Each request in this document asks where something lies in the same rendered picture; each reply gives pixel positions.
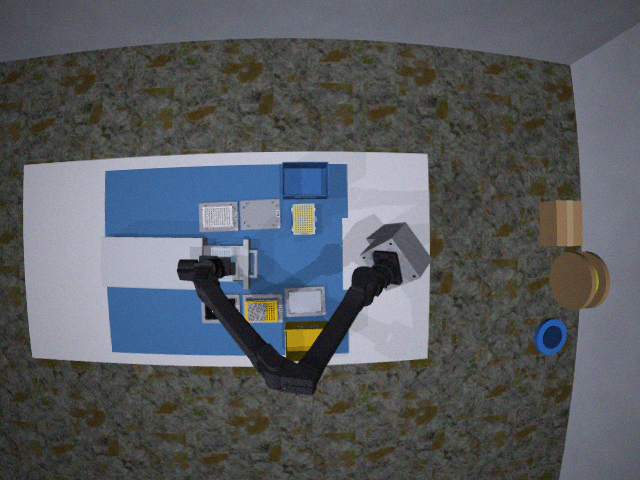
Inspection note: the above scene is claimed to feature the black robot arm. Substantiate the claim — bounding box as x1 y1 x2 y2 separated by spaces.
177 250 403 395

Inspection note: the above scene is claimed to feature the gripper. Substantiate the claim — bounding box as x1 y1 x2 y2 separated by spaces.
199 255 236 276

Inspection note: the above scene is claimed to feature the blue open-top tray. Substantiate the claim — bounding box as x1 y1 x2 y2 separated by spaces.
282 162 329 200

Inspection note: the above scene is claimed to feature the blue flat mat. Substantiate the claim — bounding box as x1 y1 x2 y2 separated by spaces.
105 164 348 356

